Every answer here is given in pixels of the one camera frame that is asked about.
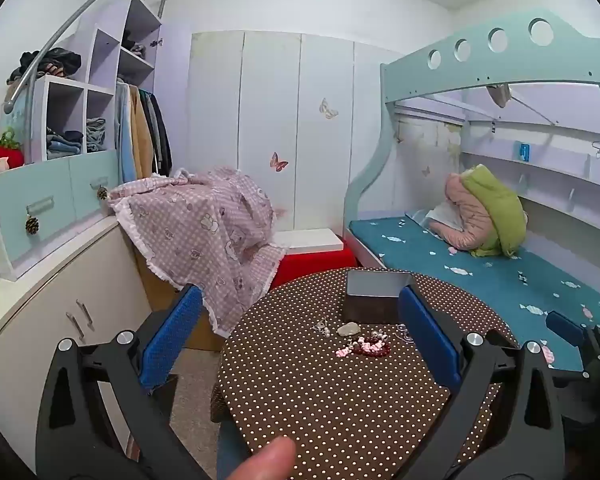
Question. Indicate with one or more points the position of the pale jade pendant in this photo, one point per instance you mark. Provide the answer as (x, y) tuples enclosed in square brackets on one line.
[(348, 329)]

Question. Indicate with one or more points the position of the brown polka-dot tablecloth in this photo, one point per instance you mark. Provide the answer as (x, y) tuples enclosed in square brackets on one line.
[(330, 410)]

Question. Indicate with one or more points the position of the white low cabinet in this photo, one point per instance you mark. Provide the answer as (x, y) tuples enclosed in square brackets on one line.
[(40, 300)]

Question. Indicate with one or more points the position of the pine cone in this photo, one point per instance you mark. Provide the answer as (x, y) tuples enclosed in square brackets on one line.
[(102, 193), (32, 225)]

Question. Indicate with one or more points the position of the small silver earrings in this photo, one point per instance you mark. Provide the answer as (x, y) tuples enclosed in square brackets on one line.
[(323, 328)]

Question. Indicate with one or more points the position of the person's left hand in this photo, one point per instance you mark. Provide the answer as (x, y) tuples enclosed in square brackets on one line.
[(267, 460)]

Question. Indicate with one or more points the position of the tan hanging coat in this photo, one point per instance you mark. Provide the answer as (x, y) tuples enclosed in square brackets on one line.
[(141, 135)]

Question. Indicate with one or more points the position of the pile of dark clothes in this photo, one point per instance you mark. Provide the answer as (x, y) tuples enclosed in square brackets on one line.
[(55, 62)]

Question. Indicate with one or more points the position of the light blue hanging garment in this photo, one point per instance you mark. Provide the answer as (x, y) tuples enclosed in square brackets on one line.
[(126, 140)]

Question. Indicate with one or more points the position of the white wardrobe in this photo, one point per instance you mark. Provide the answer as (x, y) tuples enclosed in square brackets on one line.
[(270, 110)]

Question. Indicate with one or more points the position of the grey hanging pouch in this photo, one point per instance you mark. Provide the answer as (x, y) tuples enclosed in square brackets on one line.
[(499, 95)]

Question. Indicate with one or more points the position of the cardboard box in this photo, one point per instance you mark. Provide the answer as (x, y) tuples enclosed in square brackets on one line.
[(152, 285)]

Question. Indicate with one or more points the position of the teal bunk bed frame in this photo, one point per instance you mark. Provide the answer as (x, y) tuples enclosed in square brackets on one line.
[(480, 67)]

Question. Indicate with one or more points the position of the folded jeans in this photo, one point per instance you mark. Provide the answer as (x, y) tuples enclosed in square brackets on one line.
[(65, 142), (96, 132)]

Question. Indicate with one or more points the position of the silver metal tin box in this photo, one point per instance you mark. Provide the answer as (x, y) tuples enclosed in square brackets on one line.
[(370, 310)]

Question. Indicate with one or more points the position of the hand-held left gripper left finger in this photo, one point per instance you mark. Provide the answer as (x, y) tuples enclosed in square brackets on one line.
[(172, 335)]

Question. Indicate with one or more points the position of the beige butterfly sticker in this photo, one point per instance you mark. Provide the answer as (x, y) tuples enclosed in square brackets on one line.
[(328, 109)]

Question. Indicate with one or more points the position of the pink printed blanket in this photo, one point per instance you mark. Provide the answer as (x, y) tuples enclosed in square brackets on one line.
[(195, 230)]

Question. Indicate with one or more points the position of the red storage stool white lid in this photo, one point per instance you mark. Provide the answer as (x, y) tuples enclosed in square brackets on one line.
[(310, 265)]

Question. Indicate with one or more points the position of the red strawberry plush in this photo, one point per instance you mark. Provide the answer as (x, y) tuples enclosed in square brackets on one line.
[(5, 152)]

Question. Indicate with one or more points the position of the grey metal ladder rail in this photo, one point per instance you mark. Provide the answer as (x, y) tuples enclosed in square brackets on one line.
[(75, 15)]

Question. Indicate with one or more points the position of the white pillow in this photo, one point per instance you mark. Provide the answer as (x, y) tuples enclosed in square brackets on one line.
[(442, 217)]

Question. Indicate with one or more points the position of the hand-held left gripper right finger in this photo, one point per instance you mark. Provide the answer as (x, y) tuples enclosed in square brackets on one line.
[(427, 335)]

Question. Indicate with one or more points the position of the teal drawer cabinet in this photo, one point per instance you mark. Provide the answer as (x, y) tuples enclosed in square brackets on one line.
[(45, 195)]

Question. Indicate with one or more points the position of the green quilt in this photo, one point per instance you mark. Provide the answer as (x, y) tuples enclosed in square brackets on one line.
[(500, 210)]

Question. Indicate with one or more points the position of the pink butterfly sticker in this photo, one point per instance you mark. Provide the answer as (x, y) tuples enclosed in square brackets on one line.
[(278, 162)]

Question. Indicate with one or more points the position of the teal candy-print mattress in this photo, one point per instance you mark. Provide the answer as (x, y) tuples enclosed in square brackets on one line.
[(480, 280)]

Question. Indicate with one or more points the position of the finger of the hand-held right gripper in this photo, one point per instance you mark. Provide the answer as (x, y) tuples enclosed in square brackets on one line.
[(565, 327)]

